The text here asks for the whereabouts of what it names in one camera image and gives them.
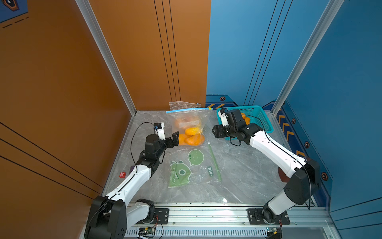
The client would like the orange mango top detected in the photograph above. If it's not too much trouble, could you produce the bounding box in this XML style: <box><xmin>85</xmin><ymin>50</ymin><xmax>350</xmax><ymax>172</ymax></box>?
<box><xmin>241</xmin><ymin>113</ymin><xmax>251</xmax><ymax>125</ymax></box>

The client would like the green printed zip bag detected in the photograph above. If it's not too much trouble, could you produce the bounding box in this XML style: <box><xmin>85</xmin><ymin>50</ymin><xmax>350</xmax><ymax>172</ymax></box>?
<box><xmin>169</xmin><ymin>160</ymin><xmax>192</xmax><ymax>188</ymax></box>

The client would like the blue zipper clear bag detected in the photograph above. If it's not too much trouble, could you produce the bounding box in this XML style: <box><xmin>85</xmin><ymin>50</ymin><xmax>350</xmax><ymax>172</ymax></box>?
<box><xmin>166</xmin><ymin>108</ymin><xmax>212</xmax><ymax>146</ymax></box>

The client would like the clear zip-top bag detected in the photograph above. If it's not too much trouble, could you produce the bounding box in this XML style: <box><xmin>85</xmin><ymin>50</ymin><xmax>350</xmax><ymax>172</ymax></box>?
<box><xmin>169</xmin><ymin>101</ymin><xmax>202</xmax><ymax>111</ymax></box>

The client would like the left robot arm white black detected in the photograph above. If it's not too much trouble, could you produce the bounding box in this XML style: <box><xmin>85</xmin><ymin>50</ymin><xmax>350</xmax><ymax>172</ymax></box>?
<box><xmin>84</xmin><ymin>130</ymin><xmax>179</xmax><ymax>239</ymax></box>

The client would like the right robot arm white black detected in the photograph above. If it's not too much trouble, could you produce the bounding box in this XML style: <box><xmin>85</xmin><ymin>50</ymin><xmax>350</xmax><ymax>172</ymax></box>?
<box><xmin>212</xmin><ymin>108</ymin><xmax>320</xmax><ymax>224</ymax></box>

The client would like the clear labelled zip bag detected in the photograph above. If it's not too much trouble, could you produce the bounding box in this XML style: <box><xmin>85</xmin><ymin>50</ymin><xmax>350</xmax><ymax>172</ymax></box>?
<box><xmin>187</xmin><ymin>144</ymin><xmax>222</xmax><ymax>185</ymax></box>

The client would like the teal plastic basket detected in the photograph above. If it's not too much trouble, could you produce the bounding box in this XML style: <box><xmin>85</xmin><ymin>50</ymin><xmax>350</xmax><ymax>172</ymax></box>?
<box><xmin>216</xmin><ymin>105</ymin><xmax>274</xmax><ymax>133</ymax></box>

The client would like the brown wedge stand clear plate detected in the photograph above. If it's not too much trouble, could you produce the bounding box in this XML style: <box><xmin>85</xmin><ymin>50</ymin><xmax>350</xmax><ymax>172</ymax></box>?
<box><xmin>278</xmin><ymin>167</ymin><xmax>290</xmax><ymax>183</ymax></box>

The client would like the green circuit board left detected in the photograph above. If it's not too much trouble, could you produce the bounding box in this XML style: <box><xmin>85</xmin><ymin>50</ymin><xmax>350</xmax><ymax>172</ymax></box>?
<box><xmin>137</xmin><ymin>227</ymin><xmax>156</xmax><ymax>239</ymax></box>

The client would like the right circuit board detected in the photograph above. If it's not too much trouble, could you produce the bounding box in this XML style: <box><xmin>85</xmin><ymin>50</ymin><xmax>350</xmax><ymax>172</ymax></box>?
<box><xmin>265</xmin><ymin>228</ymin><xmax>283</xmax><ymax>239</ymax></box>

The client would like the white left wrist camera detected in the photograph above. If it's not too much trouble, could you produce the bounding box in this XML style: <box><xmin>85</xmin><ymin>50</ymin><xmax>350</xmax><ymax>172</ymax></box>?
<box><xmin>153</xmin><ymin>122</ymin><xmax>165</xmax><ymax>140</ymax></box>

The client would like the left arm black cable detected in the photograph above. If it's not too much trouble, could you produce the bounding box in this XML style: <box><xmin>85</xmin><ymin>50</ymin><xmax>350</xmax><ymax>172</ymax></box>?
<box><xmin>86</xmin><ymin>121</ymin><xmax>156</xmax><ymax>228</ymax></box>

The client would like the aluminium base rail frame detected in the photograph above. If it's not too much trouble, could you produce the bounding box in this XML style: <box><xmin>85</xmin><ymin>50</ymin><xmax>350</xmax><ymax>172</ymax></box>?
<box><xmin>79</xmin><ymin>203</ymin><xmax>342</xmax><ymax>239</ymax></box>

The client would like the aluminium corner post right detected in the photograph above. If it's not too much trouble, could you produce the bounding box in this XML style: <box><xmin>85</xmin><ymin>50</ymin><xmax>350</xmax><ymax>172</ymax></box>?
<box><xmin>271</xmin><ymin>0</ymin><xmax>344</xmax><ymax>116</ymax></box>

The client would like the aluminium corner post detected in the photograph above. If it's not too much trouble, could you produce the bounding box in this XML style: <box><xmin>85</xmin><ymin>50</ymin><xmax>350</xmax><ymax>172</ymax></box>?
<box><xmin>271</xmin><ymin>0</ymin><xmax>344</xmax><ymax>116</ymax></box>
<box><xmin>75</xmin><ymin>0</ymin><xmax>137</xmax><ymax>117</ymax></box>

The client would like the aluminium corner post left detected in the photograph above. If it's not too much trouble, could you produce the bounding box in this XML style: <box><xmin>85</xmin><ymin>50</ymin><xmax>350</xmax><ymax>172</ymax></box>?
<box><xmin>75</xmin><ymin>0</ymin><xmax>137</xmax><ymax>117</ymax></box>

